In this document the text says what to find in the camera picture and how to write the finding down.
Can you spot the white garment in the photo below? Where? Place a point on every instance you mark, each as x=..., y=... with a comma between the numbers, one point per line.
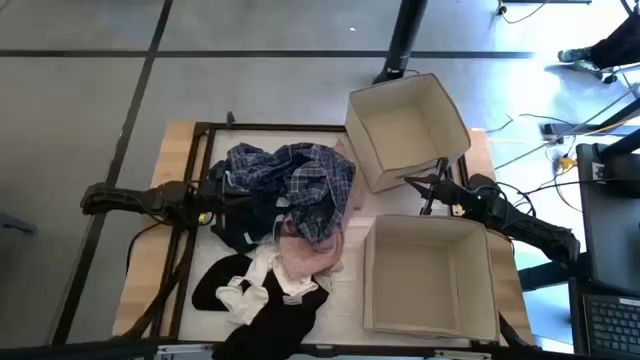
x=245, y=302

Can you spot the upper cardboard box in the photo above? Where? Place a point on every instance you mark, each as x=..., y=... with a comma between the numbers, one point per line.
x=400, y=130

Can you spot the black metal table frame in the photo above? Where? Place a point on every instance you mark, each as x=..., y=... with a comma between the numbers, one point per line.
x=260, y=127

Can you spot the black laptop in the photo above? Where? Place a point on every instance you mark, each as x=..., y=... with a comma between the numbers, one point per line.
x=610, y=325

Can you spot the blue-grey floor object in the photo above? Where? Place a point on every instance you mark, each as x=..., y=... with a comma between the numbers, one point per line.
x=17, y=224

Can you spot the person's shoe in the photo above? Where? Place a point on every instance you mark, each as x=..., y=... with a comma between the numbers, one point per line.
x=575, y=54

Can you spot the blue plaid shirt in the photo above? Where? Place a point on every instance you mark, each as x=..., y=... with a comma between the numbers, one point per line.
x=310, y=185

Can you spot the pink garment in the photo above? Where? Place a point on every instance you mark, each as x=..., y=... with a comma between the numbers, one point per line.
x=305, y=257

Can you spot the black overhead rig beam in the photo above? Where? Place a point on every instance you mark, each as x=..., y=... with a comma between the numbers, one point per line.
x=75, y=351

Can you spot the person's leg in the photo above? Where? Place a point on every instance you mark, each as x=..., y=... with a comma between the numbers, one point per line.
x=620, y=45

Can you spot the black floor bar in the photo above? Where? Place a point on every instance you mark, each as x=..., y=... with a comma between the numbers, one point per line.
x=590, y=130

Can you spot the beige fabric bin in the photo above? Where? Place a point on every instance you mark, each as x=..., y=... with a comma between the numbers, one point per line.
x=415, y=280

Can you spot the black garment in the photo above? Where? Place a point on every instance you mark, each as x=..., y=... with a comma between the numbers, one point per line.
x=280, y=325

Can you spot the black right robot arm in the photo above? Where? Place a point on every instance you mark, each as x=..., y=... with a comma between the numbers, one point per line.
x=525, y=225

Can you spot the dark grey desk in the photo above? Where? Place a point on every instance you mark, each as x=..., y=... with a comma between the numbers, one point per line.
x=612, y=225

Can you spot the white table mat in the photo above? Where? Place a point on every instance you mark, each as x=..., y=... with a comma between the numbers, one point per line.
x=345, y=310

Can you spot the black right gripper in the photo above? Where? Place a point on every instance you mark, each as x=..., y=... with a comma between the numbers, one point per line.
x=455, y=196

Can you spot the black table foot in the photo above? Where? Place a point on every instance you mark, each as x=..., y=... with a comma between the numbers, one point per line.
x=550, y=274

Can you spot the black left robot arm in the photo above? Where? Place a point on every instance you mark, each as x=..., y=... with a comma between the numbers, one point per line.
x=125, y=198

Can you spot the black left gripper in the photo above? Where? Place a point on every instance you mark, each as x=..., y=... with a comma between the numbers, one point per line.
x=217, y=190

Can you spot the black stand pole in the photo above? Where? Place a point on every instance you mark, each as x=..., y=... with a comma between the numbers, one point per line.
x=402, y=35

